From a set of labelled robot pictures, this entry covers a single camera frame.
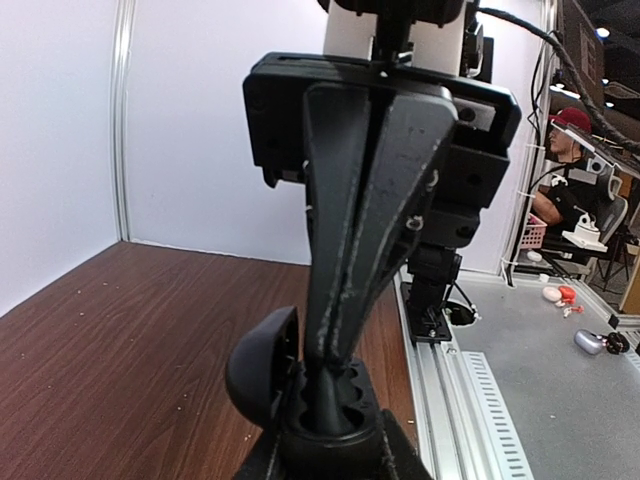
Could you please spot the person in red cap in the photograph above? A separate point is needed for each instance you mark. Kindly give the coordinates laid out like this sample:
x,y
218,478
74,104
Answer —
x,y
572,191

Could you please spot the pink plastic basket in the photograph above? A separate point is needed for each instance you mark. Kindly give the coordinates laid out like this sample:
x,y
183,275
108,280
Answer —
x,y
534,233

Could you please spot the red white earbud case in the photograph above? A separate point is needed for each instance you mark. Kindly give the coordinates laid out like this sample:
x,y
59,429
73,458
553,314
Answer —
x,y
564,298

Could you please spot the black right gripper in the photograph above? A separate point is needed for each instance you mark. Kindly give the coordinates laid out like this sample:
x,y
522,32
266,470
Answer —
x,y
309,122

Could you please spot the black oval charging case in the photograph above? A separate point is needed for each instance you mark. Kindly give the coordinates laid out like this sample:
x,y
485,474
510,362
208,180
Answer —
x,y
268,384

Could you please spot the right aluminium frame post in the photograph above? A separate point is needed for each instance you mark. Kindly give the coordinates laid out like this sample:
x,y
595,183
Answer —
x,y
535,111

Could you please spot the black earbud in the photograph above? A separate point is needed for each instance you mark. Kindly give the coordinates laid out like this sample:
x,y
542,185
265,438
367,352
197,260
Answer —
x,y
330,391

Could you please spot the aluminium frame post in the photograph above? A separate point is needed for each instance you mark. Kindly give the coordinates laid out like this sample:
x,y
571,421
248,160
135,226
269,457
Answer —
x,y
535,111
120,66

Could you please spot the silver earbud case outside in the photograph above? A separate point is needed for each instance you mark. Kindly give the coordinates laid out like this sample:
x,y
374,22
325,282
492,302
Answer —
x,y
589,342

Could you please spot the left aluminium frame post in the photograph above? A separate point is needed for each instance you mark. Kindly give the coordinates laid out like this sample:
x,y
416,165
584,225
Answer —
x,y
120,66

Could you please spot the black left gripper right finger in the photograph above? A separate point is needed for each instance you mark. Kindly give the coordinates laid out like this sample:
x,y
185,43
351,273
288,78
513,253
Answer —
x,y
400,460

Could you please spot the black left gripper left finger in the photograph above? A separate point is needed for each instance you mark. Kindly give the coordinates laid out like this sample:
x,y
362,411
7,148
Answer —
x,y
262,462

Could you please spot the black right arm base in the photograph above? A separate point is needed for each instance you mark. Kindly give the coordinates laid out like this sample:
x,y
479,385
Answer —
x,y
433,300

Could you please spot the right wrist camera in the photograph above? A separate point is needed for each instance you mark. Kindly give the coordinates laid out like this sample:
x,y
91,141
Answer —
x,y
439,36

